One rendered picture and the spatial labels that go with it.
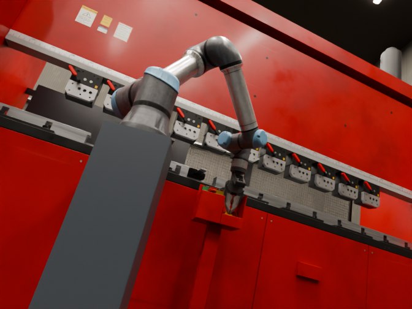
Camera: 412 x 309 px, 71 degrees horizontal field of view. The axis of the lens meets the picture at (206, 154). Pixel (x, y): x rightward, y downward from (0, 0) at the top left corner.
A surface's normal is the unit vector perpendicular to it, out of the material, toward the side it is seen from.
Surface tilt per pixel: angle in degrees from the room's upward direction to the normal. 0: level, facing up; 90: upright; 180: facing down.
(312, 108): 90
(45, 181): 90
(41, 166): 90
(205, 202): 90
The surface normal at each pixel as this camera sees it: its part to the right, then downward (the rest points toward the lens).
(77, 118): 0.34, -0.25
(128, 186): 0.11, -0.32
